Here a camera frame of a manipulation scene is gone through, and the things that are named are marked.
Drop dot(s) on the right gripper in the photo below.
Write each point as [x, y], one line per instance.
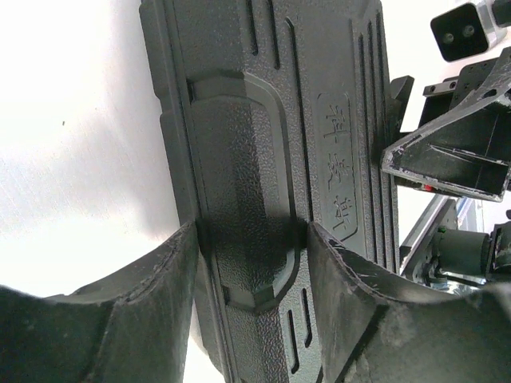
[462, 143]

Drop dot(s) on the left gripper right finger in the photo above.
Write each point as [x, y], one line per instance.
[375, 326]

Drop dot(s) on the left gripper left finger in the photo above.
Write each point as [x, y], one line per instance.
[130, 326]

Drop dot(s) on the black plastic tool case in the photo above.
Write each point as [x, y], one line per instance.
[273, 115]

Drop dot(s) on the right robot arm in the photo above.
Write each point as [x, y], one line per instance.
[460, 149]

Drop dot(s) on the aluminium frame rail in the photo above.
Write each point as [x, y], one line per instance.
[444, 250]

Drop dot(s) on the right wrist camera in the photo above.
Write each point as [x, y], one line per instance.
[471, 28]

